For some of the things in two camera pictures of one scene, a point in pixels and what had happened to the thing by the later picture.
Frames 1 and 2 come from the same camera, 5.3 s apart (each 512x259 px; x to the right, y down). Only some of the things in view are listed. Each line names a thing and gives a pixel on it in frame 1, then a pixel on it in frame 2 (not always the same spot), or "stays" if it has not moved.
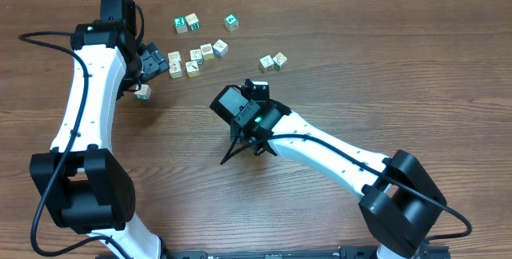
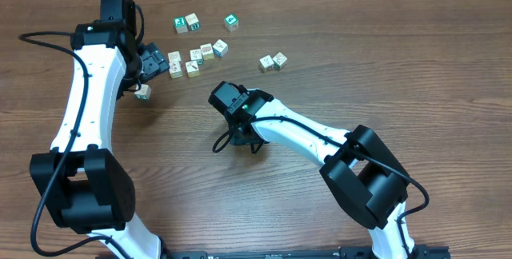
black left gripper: x=154 y=59 stays
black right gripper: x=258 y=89 to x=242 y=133
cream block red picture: x=174 y=66 stays
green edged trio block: x=279 y=61 stays
